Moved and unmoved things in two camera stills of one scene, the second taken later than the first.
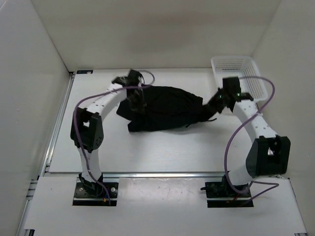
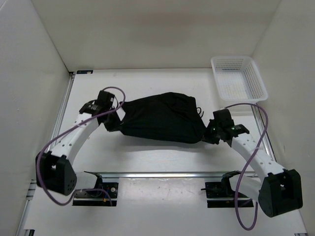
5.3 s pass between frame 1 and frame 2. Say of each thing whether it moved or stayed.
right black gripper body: moved
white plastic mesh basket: stayed
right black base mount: stayed
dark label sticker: stayed
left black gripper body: moved
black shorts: moved
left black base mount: stayed
